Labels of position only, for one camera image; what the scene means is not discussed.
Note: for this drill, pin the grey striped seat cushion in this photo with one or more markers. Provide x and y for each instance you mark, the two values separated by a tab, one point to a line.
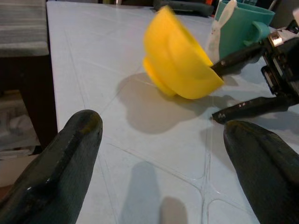
22	28

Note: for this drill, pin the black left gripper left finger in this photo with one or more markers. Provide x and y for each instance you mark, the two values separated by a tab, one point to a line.
58	168

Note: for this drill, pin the white rabbit-shaped spoon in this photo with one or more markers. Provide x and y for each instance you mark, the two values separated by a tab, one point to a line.
218	30

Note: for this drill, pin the teal mug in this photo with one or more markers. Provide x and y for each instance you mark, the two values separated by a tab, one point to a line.
240	25

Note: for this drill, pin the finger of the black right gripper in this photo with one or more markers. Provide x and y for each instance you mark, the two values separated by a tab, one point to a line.
240	57
254	107

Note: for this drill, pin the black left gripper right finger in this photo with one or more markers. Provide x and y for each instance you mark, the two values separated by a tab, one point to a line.
264	168

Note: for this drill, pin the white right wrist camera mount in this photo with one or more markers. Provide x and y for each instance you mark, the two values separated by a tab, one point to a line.
296	14

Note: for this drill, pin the dark grey oblong object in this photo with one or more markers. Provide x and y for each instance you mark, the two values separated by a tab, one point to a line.
187	6

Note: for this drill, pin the dark wooden chair frame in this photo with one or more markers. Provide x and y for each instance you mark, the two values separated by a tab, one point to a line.
35	93

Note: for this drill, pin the yellow plastic bowl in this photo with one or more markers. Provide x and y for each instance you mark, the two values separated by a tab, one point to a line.
177	60

